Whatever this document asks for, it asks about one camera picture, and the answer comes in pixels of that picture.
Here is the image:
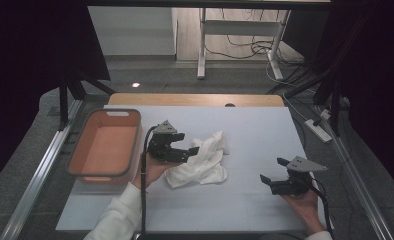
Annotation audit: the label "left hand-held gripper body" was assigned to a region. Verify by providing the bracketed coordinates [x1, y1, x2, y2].
[147, 119, 186, 164]

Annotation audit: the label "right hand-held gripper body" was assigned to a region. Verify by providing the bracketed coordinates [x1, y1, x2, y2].
[270, 155, 328, 196]

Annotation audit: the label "white baby garment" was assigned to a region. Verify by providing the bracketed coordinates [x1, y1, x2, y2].
[164, 129, 230, 189]

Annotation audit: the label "orange plastic basket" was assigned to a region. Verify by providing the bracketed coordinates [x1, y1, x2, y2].
[66, 108, 143, 186]

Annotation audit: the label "person's left hand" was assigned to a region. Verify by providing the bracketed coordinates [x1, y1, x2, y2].
[132, 153, 183, 191]

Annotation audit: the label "person's right hand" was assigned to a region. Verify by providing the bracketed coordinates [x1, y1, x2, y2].
[281, 186, 326, 236]

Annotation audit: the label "wooden table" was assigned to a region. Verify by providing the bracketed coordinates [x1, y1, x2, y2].
[108, 93, 285, 108]

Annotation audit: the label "white power strip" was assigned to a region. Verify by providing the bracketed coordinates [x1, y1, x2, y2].
[304, 118, 333, 144]

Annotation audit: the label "black metal stand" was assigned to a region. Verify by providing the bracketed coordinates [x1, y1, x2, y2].
[58, 78, 117, 132]
[313, 74, 344, 137]

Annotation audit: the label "dark curtain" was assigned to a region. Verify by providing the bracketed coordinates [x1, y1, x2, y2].
[0, 0, 112, 194]
[282, 0, 394, 201]

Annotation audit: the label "white cabinet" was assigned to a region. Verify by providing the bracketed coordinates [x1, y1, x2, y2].
[88, 6, 178, 57]

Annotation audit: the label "right hand-held gripper black cable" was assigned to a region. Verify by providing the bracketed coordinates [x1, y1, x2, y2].
[304, 182, 335, 240]

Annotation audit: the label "hand-held gripper black cable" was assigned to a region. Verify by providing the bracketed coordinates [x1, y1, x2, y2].
[139, 124, 160, 240]
[304, 182, 335, 240]

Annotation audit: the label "left hand-held gripper black cable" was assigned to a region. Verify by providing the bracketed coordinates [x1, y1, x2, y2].
[139, 124, 160, 240]

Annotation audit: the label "aluminium rail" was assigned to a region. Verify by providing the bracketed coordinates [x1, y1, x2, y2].
[314, 106, 394, 240]
[0, 99, 84, 240]

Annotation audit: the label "black floor cables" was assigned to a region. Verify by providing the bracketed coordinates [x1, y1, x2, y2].
[204, 8, 306, 68]

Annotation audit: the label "white metal desk frame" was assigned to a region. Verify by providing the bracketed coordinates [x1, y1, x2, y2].
[197, 8, 291, 81]

